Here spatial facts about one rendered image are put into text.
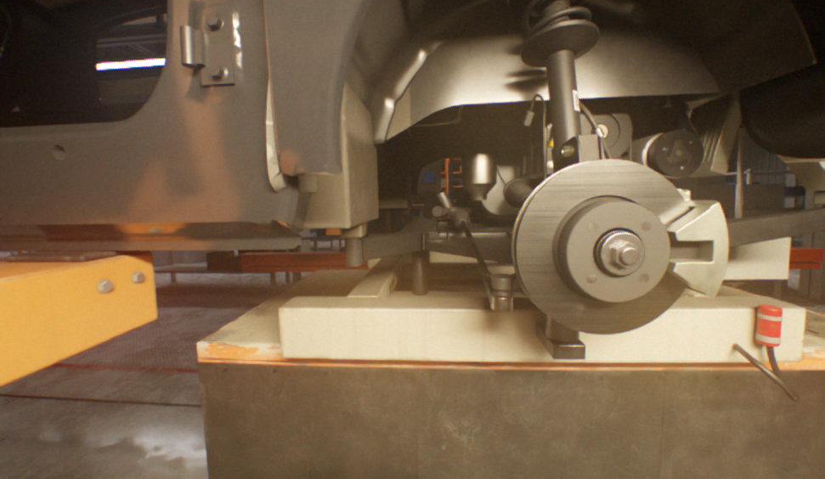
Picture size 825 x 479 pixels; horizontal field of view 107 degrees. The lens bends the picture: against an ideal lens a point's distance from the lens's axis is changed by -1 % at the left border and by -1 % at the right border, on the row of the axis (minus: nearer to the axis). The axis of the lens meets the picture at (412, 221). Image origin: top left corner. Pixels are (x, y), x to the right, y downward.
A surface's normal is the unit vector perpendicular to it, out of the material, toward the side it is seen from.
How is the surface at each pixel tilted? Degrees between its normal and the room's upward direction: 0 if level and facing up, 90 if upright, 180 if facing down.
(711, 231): 90
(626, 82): 90
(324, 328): 90
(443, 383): 90
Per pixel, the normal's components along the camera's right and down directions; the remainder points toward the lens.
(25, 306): 1.00, -0.01
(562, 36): -0.07, 0.91
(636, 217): -0.07, 0.07
